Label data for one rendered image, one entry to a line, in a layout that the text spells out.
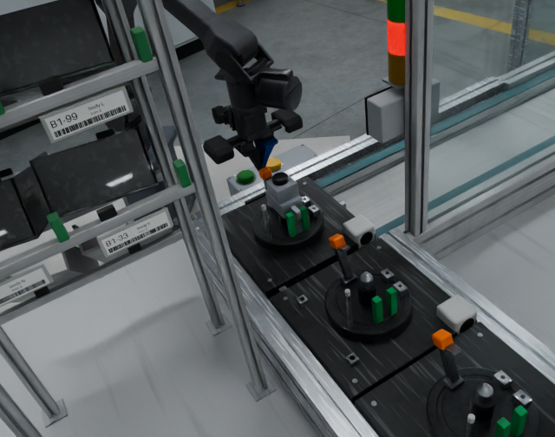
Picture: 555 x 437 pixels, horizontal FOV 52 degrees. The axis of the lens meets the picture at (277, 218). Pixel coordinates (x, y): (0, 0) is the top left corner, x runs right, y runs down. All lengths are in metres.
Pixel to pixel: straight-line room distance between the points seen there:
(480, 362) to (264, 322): 0.34
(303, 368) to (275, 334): 0.08
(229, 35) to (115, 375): 0.63
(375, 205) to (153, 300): 0.50
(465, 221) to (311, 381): 0.47
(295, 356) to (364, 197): 0.46
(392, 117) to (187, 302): 0.55
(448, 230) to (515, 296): 0.17
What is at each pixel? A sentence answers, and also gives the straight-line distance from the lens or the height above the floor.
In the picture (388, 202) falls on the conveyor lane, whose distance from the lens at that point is 1.23.
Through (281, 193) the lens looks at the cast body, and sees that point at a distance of 1.02.
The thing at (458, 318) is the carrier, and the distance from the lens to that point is 0.92.
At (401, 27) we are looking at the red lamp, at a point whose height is 1.35.
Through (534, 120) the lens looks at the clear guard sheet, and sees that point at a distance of 1.20.
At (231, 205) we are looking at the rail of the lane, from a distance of 1.22.
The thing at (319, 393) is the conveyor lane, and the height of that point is 0.96.
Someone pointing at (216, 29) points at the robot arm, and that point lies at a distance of 0.98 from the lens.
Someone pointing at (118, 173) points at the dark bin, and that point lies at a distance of 0.71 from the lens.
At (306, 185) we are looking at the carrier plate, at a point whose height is 0.97.
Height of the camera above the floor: 1.70
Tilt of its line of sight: 40 degrees down
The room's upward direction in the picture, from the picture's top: 11 degrees counter-clockwise
